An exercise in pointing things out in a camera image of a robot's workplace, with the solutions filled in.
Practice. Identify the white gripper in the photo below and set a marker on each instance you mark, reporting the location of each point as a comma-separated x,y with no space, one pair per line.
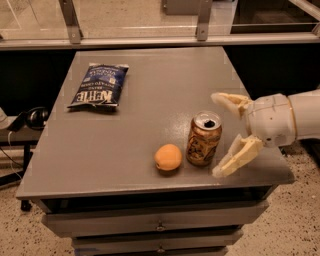
270,120

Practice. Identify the orange soda can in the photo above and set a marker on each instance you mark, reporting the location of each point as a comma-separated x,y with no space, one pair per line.
204,136

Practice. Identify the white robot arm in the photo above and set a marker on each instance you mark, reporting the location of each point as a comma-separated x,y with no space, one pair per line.
306,112

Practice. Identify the orange fruit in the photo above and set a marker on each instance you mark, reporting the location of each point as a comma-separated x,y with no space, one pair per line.
168,157

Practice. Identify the top grey drawer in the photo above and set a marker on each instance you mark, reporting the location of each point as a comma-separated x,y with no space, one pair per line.
127,221

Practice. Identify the grey drawer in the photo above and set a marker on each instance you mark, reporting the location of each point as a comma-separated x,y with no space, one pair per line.
127,221
147,244

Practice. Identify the top drawer knob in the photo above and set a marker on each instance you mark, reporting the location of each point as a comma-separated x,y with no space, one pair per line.
160,227

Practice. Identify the drawer knob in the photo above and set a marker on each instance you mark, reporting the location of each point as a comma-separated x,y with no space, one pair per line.
160,227
160,250

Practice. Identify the blue Kettle chips bag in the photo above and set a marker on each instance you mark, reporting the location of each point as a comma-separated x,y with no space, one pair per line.
101,86

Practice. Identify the grey drawer cabinet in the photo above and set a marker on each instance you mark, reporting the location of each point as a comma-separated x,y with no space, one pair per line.
88,161

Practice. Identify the black headphones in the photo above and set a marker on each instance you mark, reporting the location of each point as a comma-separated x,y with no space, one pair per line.
34,119

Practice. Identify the black stand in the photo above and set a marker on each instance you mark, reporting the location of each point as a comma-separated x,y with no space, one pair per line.
16,176

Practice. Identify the metal window rail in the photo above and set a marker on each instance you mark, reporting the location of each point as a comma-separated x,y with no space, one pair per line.
154,42

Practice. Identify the right metal railing post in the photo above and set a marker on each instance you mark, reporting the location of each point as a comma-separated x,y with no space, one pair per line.
203,19

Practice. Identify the metal railing post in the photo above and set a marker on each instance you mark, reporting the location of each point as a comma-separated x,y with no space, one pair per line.
203,19
70,18

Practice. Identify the left metal railing post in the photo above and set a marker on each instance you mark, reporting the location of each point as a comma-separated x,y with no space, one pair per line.
70,18

